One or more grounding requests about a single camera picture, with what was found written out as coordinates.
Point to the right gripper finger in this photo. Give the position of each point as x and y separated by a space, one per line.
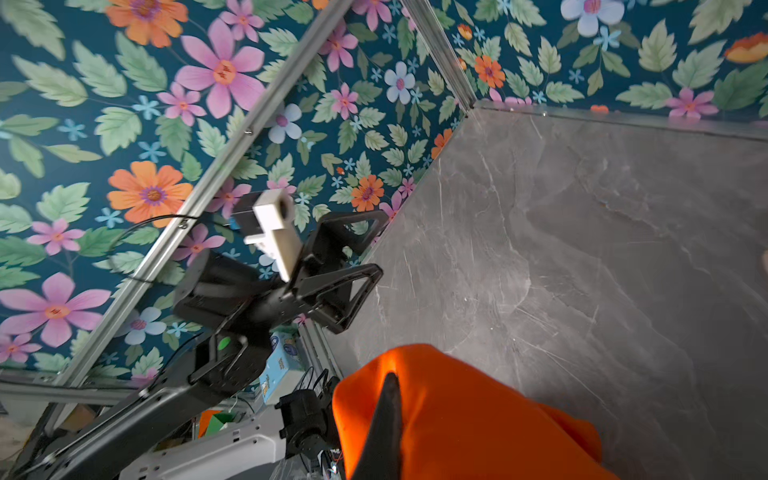
381 456

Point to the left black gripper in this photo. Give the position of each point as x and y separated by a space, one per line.
219 292

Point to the orange shorts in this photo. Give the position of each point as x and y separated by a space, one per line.
460 423

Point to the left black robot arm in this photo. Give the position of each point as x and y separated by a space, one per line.
217 368

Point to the blue tissue pack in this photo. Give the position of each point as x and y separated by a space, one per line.
285 367

